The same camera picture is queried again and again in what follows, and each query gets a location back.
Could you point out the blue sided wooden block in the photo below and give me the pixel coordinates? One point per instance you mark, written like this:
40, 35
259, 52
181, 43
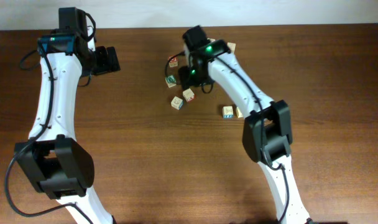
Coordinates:
228, 112

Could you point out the plain wooden block rightmost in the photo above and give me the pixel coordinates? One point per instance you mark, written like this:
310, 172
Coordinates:
232, 46

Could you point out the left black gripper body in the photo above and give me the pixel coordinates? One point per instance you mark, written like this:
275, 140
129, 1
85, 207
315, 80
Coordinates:
101, 63

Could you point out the yellow wooden block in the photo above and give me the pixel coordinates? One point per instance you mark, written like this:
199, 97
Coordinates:
239, 113

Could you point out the blue number wooden block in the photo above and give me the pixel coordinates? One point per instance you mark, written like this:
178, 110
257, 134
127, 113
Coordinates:
177, 103

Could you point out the red top wooden block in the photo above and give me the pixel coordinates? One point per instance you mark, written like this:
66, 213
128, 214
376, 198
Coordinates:
172, 61

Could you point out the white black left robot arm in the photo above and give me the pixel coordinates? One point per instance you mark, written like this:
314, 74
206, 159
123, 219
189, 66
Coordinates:
52, 160

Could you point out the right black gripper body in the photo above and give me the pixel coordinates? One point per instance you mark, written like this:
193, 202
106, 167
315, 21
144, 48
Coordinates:
192, 76

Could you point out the green V wooden block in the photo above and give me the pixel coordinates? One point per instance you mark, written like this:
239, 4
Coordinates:
170, 81

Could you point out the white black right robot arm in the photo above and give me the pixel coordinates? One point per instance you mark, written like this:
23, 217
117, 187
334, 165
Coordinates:
267, 133

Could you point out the red sided wooden block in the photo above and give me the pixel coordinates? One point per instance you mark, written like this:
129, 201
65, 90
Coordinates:
188, 95

